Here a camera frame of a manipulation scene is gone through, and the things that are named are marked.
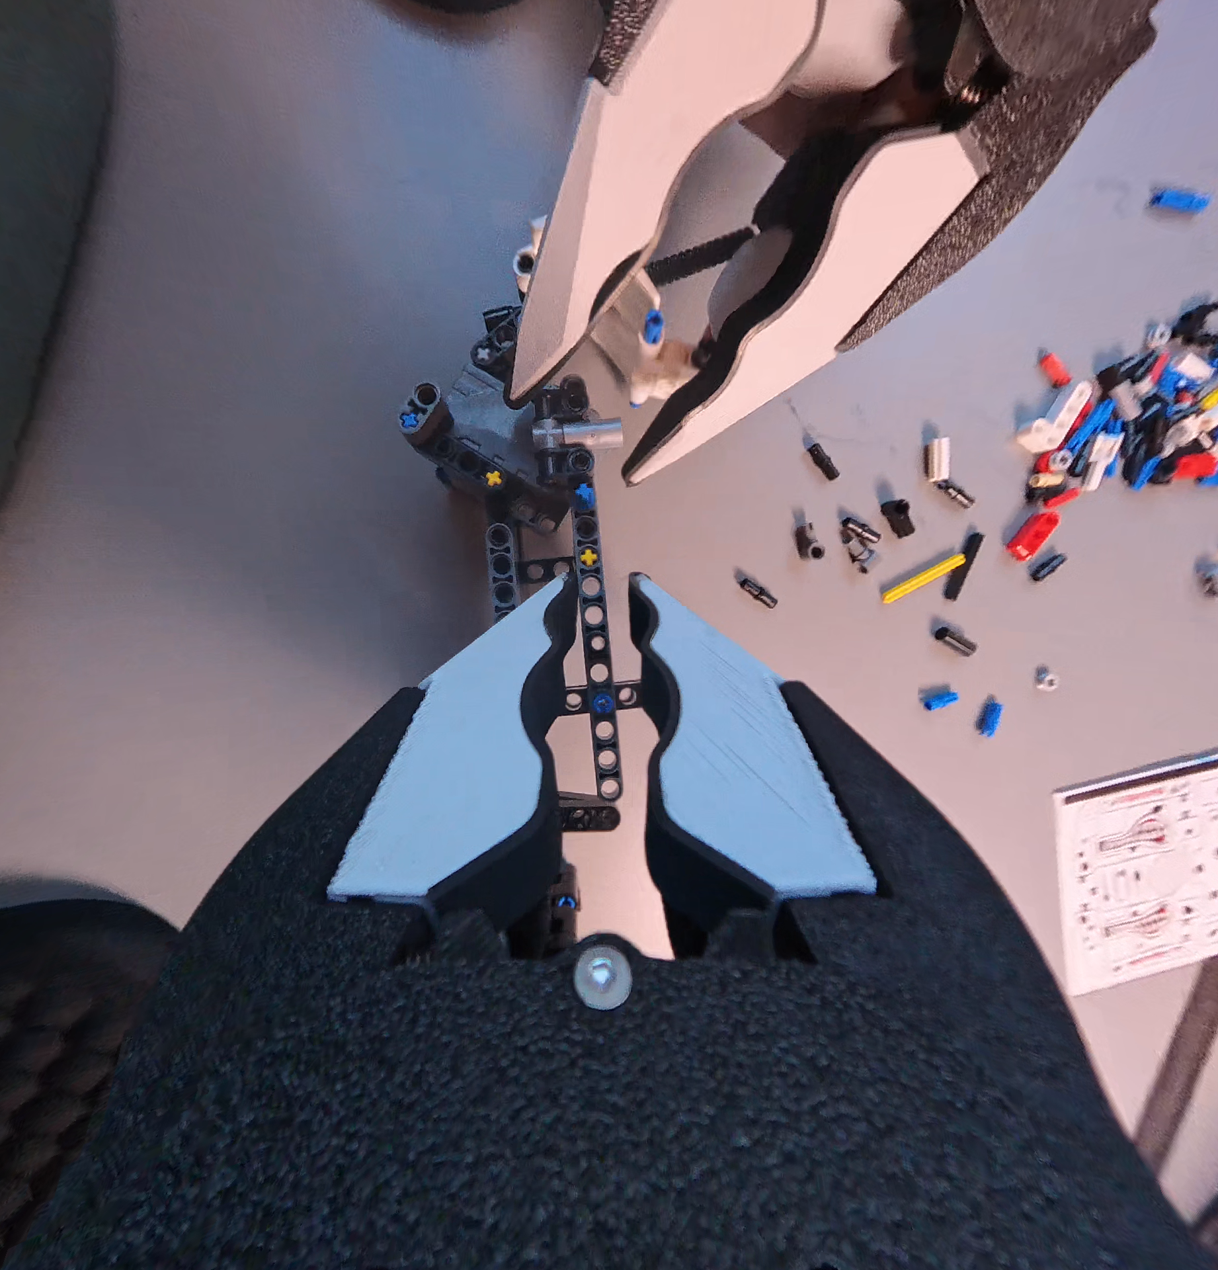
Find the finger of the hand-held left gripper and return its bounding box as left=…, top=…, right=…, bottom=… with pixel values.
left=504, top=0, right=828, bottom=410
left=623, top=124, right=991, bottom=488

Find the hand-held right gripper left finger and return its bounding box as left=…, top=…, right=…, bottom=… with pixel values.
left=327, top=575, right=582, bottom=959

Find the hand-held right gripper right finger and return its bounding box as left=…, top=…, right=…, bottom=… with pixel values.
left=628, top=572, right=878, bottom=959

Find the toy brick vehicle chassis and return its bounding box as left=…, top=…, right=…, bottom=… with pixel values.
left=395, top=213, right=760, bottom=959

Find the pile of small toy bricks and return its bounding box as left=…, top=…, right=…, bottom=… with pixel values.
left=1015, top=298, right=1218, bottom=597

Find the grey desk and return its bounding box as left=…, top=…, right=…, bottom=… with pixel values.
left=0, top=0, right=1218, bottom=1270

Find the yellow toy brick axle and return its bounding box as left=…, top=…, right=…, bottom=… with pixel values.
left=881, top=555, right=967, bottom=606

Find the white printed sticker sheet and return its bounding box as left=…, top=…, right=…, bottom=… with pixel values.
left=1053, top=745, right=1218, bottom=997

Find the person's green sweater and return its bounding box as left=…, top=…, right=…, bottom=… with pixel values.
left=0, top=0, right=114, bottom=558

